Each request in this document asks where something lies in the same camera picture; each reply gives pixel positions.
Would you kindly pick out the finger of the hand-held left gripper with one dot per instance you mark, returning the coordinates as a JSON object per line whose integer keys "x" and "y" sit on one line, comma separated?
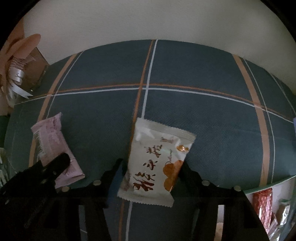
{"x": 57, "y": 164}

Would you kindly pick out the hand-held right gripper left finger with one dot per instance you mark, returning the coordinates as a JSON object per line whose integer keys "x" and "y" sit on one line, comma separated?
{"x": 113, "y": 178}

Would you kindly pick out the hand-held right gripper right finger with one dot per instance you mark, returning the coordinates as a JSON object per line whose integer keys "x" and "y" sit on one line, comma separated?
{"x": 188, "y": 178}

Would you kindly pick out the pink snack packet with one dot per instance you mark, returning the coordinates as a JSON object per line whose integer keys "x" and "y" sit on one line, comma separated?
{"x": 50, "y": 139}

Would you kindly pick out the white orange print snack packet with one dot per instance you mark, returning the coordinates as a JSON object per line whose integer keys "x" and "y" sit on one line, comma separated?
{"x": 152, "y": 150}

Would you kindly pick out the red patterned long packet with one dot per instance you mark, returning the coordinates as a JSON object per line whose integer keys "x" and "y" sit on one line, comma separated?
{"x": 263, "y": 204}

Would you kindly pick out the white tray with green rim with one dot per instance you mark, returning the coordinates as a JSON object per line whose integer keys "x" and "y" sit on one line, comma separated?
{"x": 276, "y": 194}

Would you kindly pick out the green silver snack packet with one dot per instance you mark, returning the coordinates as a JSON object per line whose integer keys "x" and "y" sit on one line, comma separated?
{"x": 284, "y": 210}

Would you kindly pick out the blue plaid cloth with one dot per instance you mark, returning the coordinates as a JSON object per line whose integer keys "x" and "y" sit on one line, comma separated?
{"x": 196, "y": 104}

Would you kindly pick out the brown bouquet box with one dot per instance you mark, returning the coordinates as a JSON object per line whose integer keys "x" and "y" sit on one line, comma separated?
{"x": 34, "y": 67}

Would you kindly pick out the pink paper flower bouquet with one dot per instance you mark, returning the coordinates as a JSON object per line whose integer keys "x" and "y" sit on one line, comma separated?
{"x": 20, "y": 48}

